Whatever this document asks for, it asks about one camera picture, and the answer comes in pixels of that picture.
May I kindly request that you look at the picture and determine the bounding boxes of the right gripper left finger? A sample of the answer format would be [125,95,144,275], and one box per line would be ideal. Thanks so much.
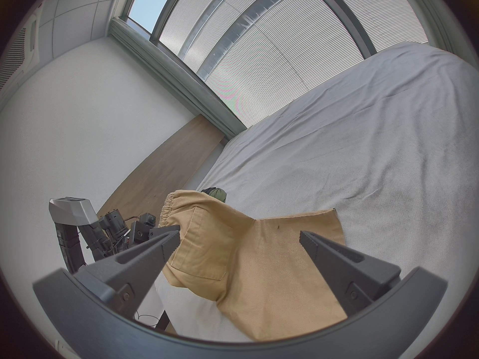
[76,231,182,314]

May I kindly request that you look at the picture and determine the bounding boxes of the tan shorts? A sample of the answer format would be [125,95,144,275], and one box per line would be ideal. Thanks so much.
[157,189,349,343]

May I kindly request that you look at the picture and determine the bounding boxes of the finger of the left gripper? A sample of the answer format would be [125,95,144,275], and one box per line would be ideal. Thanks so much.
[150,225,180,241]

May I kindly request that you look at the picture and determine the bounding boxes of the window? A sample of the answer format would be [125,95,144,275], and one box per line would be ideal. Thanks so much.
[126,0,432,131]

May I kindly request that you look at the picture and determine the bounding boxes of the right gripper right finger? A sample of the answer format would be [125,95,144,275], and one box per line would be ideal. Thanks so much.
[300,230,402,319]

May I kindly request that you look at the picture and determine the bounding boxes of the grey-green curtain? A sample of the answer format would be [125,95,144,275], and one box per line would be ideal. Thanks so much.
[108,16,248,140]

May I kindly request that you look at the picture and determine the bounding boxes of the bed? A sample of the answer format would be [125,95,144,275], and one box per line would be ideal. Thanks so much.
[94,41,479,344]

